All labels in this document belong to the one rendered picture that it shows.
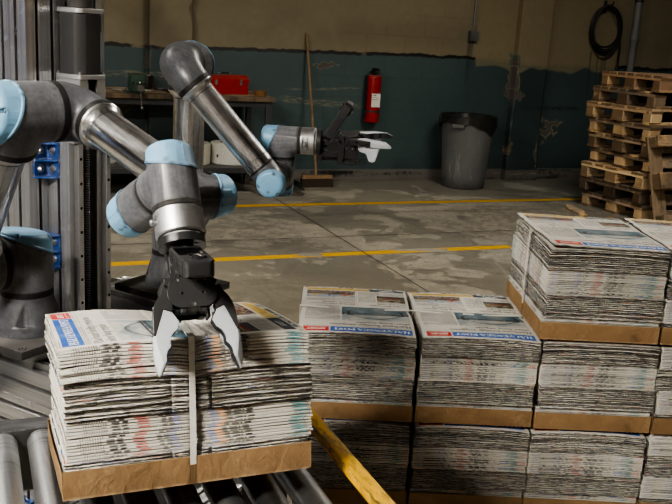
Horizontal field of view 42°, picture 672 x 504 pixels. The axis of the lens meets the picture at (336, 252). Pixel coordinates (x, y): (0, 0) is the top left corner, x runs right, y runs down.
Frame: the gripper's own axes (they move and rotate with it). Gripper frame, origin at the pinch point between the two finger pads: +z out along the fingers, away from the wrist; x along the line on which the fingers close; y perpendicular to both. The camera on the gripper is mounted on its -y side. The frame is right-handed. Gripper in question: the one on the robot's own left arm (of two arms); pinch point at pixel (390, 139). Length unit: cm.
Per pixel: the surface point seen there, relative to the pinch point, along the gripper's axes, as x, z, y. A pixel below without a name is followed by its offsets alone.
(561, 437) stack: 48, 48, 59
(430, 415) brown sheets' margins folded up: 50, 16, 55
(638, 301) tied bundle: 41, 62, 24
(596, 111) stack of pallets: -612, 182, 115
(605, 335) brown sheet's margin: 43, 55, 33
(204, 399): 123, -22, 10
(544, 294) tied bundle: 41, 40, 24
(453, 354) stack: 47, 20, 39
